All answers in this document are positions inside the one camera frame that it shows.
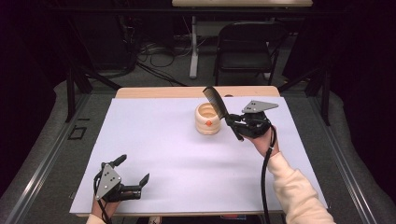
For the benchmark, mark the black folding chair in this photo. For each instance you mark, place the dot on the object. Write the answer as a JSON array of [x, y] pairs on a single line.
[[246, 53]]

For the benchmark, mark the grey metal floor rail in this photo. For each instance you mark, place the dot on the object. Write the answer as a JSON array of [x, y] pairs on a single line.
[[342, 168], [40, 168]]

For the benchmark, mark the person's right hand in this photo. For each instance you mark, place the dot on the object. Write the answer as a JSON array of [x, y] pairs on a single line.
[[266, 144]]

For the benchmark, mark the cream ribbed cup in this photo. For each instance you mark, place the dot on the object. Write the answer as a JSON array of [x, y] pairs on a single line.
[[205, 124]]

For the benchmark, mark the black comb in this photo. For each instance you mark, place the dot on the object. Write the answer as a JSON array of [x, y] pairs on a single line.
[[214, 101]]

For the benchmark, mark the black metal frame stand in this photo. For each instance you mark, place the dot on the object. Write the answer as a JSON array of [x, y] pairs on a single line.
[[71, 93], [325, 93]]

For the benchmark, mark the white-legged light table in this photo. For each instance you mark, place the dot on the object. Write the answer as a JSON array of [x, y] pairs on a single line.
[[194, 53]]

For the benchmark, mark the white table mat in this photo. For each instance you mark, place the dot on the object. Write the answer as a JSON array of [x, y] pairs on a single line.
[[174, 155]]

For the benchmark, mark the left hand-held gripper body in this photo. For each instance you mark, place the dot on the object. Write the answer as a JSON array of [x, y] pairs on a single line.
[[107, 183]]

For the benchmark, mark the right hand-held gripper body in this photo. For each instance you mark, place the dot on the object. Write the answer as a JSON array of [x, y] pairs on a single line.
[[257, 124]]

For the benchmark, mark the wooden table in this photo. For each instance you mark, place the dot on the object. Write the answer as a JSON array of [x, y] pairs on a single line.
[[174, 92]]

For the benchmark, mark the person's left hand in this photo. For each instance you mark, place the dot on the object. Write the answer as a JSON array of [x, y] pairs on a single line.
[[104, 209]]

